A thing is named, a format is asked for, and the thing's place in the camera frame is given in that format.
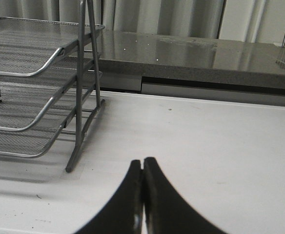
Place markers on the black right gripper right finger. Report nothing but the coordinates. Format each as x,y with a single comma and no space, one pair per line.
166,211

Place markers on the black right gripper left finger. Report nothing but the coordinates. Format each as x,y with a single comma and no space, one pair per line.
123,213

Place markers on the silver mesh tray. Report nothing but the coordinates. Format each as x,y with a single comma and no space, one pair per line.
29,46
38,140
43,104

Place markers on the grey stone counter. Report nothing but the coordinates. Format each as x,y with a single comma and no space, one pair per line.
218,61

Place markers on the white grey curtain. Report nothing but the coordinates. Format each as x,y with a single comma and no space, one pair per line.
241,20

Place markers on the silver wire rack frame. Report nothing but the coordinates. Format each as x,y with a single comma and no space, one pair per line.
87,80

